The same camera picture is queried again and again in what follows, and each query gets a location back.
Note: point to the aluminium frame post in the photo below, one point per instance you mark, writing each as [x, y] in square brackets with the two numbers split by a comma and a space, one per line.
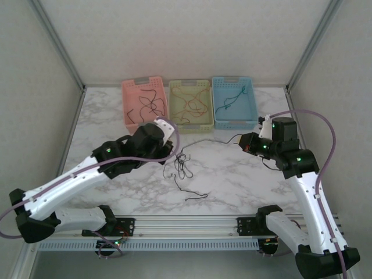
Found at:
[313, 43]
[58, 43]

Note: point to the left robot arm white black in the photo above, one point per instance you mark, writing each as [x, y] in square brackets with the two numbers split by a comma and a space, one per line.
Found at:
[67, 186]

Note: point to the aluminium side rail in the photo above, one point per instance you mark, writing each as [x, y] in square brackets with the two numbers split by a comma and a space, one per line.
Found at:
[72, 125]
[291, 101]

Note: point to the pale green plastic basket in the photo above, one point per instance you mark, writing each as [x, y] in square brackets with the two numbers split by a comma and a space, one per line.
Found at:
[203, 128]

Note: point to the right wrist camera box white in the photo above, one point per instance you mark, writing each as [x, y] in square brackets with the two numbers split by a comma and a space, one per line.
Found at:
[266, 128]

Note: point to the long aluminium mounting rail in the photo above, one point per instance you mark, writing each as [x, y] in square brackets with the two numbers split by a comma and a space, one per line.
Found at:
[186, 225]

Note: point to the light blue plastic basket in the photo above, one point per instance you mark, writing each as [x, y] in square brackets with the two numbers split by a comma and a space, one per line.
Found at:
[235, 116]

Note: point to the aluminium lower frame leg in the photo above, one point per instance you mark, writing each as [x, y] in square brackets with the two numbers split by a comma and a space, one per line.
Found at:
[23, 261]

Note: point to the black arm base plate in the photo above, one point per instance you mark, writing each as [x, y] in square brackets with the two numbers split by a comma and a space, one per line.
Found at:
[247, 226]
[125, 226]

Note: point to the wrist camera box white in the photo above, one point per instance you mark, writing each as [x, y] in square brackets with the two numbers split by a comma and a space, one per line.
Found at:
[266, 128]
[166, 126]

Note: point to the thin aluminium wall rail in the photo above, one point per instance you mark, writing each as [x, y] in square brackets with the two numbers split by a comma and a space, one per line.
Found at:
[101, 86]

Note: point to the control board green light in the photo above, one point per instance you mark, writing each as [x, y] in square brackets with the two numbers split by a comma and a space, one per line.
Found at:
[109, 244]
[269, 245]

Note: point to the pink plastic basket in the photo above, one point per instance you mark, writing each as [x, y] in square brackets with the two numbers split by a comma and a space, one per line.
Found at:
[136, 84]

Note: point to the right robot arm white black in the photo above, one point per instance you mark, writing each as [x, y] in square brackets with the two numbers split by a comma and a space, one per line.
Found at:
[311, 203]

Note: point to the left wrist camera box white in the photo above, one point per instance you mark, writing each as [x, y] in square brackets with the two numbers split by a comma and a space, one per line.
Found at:
[166, 126]

